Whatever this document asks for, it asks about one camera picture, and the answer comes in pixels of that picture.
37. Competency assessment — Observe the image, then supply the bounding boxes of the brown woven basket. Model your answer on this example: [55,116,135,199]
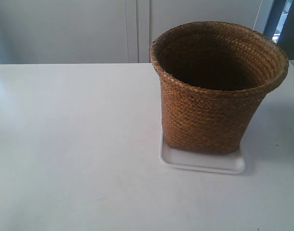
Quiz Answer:
[150,21,289,154]

